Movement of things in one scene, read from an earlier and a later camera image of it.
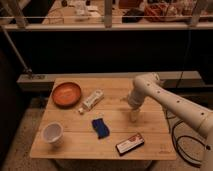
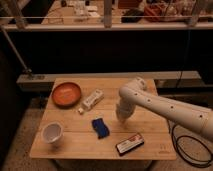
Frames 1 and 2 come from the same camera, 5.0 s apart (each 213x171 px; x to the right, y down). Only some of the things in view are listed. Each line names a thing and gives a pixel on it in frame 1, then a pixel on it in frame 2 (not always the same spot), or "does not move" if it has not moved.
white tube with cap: [91, 101] does not move
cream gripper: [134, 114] → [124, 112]
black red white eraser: [130, 144] does not move
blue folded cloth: [101, 129] does not move
